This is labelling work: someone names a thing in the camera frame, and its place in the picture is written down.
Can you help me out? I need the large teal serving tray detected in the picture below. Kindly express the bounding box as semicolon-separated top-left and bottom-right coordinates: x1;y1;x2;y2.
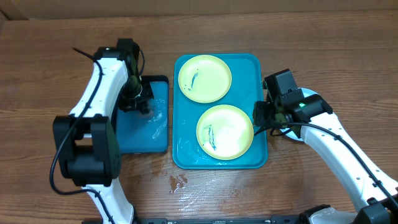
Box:
172;53;268;169

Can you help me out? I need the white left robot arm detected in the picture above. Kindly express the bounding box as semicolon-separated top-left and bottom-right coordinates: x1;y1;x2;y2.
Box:
49;44;153;223

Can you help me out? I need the light blue plate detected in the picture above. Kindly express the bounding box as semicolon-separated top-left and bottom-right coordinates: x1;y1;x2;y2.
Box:
286;88;317;142

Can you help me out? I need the small black water tray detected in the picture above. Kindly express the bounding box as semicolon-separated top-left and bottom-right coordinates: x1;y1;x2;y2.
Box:
115;75;169;154

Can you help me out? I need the yellow plate at back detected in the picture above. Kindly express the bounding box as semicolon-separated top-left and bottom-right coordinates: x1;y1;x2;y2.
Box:
177;55;232;103

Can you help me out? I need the yellow plate with stain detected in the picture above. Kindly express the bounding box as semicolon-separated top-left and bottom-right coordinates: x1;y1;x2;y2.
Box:
196;105;254;161

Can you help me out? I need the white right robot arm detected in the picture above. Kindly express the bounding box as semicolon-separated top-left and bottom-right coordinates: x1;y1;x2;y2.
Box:
253;93;397;223

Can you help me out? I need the green scrubbing sponge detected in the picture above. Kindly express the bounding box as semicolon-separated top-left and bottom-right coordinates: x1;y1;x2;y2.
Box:
141;105;159;120

